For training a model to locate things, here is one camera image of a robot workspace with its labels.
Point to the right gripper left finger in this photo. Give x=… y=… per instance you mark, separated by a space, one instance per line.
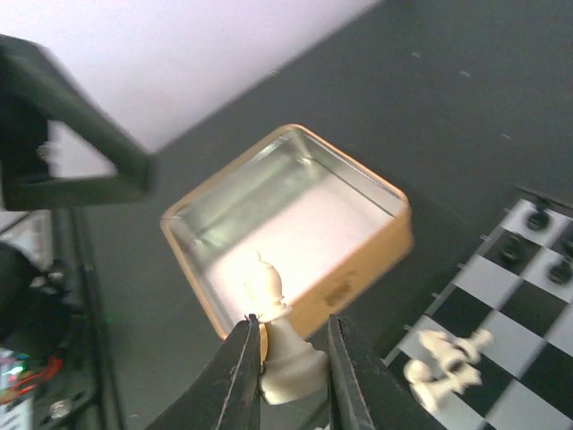
x=226 y=394

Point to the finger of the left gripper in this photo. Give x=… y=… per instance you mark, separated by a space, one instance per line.
x=35 y=93

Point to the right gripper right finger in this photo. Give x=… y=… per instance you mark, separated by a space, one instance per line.
x=363 y=393

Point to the white chess bishop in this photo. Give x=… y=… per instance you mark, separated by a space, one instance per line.
x=293 y=368

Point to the gold metal tin tray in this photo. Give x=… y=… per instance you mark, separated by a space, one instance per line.
x=328 y=224

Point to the black and silver chessboard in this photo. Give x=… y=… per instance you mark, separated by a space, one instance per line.
x=516 y=285

